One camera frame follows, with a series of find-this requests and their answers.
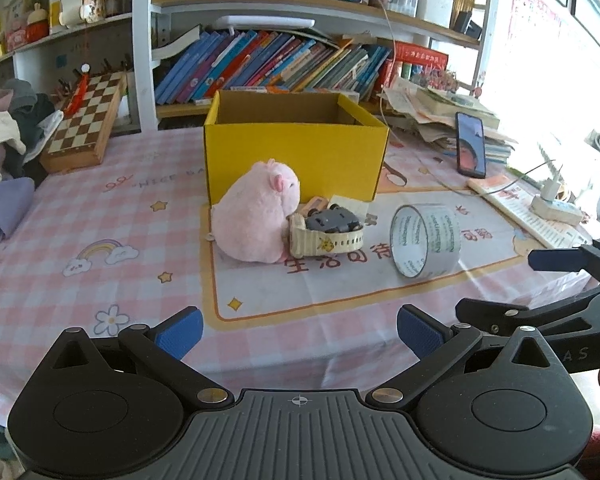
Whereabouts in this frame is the row of books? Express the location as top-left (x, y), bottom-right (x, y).
top-left (154, 30), bottom-right (393, 106)

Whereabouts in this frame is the pink wall poster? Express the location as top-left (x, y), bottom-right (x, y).
top-left (510, 0), bottom-right (566, 61)

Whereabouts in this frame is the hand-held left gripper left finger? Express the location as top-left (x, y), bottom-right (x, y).
top-left (42, 306), bottom-right (236, 411)

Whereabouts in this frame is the black stand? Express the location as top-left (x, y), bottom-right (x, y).
top-left (452, 10), bottom-right (482, 41)

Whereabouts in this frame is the yellow cardboard box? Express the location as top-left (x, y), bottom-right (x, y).
top-left (203, 89), bottom-right (390, 207)

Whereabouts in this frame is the pile of clothes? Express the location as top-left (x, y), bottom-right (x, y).
top-left (0, 79), bottom-right (64, 181)

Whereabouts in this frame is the white bookshelf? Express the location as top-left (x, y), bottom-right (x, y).
top-left (0, 0), bottom-right (501, 133)

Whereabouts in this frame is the pink plush pig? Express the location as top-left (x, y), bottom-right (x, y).
top-left (209, 159), bottom-right (302, 263)

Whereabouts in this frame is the stack of papers and books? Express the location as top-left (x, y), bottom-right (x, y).
top-left (380, 67), bottom-right (518, 166)

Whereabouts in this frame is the white charger plug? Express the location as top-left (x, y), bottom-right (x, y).
top-left (544, 170), bottom-right (564, 204)

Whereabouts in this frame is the grey toy car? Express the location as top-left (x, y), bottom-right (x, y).
top-left (306, 204), bottom-right (363, 235)

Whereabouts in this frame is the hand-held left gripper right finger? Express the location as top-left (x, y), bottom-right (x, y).
top-left (367, 304), bottom-right (568, 411)

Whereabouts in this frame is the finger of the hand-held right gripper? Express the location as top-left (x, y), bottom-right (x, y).
top-left (527, 239), bottom-right (600, 283)
top-left (455, 286), bottom-right (600, 337)

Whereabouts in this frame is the red tassel charm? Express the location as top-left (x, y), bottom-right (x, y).
top-left (62, 62), bottom-right (92, 119)

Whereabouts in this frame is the white wrist watch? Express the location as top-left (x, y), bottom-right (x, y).
top-left (286, 212), bottom-right (367, 258)

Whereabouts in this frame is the white pen cup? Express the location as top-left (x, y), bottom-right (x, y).
top-left (417, 0), bottom-right (454, 29)

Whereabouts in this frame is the black smartphone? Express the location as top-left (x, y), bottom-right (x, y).
top-left (455, 111), bottom-right (487, 179)

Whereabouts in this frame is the white orange booklet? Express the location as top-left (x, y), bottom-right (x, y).
top-left (467, 175), bottom-right (593, 251)

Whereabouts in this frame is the wooden chess board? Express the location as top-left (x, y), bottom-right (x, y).
top-left (39, 71), bottom-right (129, 175)

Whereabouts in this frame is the small beige toy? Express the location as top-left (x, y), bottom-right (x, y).
top-left (300, 196), bottom-right (329, 217)

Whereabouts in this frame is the red box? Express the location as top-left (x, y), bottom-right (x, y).
top-left (395, 42), bottom-right (450, 78)

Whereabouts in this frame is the white power strip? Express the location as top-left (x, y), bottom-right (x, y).
top-left (530, 195), bottom-right (585, 226)

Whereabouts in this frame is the white charging cable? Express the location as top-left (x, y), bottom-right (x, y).
top-left (365, 0), bottom-right (556, 195)

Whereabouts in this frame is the purple cloth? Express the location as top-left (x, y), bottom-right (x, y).
top-left (0, 177), bottom-right (36, 244)

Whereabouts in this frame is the clear packing tape roll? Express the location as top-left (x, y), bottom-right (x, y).
top-left (389, 204), bottom-right (464, 279)

